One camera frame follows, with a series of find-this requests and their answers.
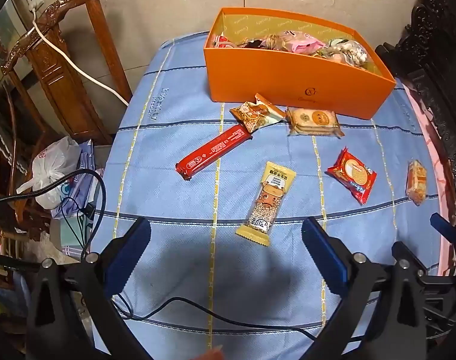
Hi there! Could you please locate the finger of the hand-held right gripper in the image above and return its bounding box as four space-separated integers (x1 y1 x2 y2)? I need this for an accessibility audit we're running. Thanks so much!
392 240 428 274
429 213 456 256

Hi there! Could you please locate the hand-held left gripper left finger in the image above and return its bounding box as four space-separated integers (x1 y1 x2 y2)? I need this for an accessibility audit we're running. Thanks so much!
25 217 152 360

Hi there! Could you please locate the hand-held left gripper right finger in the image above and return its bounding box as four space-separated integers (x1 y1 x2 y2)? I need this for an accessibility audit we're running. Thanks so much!
301 217 428 360

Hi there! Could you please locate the long red snack bar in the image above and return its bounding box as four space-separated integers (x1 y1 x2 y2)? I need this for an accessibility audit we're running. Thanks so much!
175 124 253 182

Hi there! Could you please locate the orange cardboard box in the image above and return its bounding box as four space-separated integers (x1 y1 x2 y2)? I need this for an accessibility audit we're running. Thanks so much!
203 7 397 120

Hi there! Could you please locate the small orange print packet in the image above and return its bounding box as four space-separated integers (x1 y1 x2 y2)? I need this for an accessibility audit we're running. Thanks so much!
405 159 428 207

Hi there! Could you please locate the yellow peanut candy bar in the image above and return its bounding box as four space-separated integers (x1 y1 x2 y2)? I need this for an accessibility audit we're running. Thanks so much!
235 161 297 248

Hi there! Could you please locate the blue striped tablecloth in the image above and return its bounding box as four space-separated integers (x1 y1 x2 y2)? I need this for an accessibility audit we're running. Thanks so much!
88 31 454 360

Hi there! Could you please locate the blue and white plastic bag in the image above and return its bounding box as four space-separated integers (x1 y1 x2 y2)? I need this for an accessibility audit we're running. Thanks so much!
50 139 106 220

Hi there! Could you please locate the pink cloth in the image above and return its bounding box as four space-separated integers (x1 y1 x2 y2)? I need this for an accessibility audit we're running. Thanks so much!
399 78 456 279

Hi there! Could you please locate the red cookie packet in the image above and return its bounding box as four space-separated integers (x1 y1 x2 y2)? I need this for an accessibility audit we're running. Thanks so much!
327 146 378 206

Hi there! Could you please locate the clear round cookie packet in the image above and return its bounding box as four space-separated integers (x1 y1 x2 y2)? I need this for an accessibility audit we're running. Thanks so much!
286 106 346 139

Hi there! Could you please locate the dark carved wooden furniture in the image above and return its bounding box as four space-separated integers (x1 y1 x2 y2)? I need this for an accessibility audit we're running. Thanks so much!
373 0 456 230

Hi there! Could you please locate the orange and teal packet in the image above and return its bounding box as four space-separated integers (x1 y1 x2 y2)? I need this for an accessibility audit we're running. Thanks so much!
254 93 288 125

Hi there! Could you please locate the brown orange nut packet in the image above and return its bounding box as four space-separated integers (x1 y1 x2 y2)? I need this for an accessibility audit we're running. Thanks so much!
229 101 274 134

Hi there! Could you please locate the carved wooden chair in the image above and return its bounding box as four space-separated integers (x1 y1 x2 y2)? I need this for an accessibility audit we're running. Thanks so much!
1 0 133 147

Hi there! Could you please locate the pile of snack packets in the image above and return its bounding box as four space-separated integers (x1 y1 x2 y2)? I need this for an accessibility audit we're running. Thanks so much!
209 30 371 73

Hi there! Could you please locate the thin black cable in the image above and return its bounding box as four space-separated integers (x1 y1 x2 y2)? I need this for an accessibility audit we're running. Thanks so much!
111 295 363 346

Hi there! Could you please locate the white power cable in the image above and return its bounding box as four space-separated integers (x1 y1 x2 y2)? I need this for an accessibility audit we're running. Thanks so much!
27 5 130 106

